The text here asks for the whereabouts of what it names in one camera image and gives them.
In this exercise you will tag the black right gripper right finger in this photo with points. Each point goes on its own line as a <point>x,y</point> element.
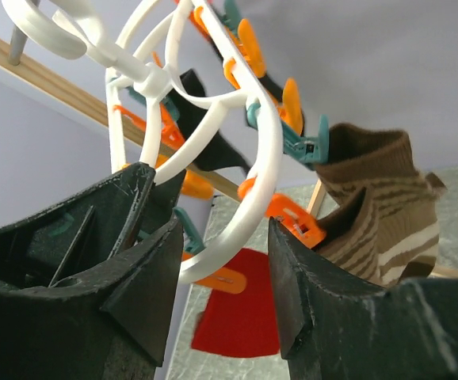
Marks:
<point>334,325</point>

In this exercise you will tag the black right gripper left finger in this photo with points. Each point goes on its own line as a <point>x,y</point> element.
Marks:
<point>87,286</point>

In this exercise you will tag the teal clothes clip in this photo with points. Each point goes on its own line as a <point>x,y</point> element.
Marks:
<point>307,150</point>

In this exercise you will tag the white plastic clip hanger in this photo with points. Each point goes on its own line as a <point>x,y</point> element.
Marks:
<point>76,31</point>

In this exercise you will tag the red and beige sock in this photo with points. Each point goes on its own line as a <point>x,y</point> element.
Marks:
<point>244,325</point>

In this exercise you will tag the brown striped sock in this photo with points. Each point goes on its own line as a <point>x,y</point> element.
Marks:
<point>408,232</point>

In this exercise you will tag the wooden drying rack frame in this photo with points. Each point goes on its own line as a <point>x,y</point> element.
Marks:
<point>41,78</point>

